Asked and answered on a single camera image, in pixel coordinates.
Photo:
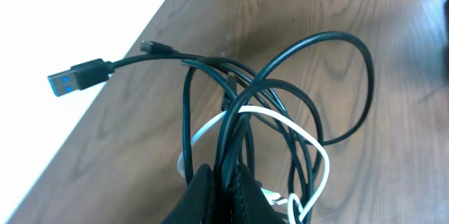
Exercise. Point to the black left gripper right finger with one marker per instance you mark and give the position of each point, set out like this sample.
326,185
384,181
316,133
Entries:
249,204

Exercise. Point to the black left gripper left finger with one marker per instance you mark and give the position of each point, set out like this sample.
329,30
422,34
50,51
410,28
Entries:
197,205

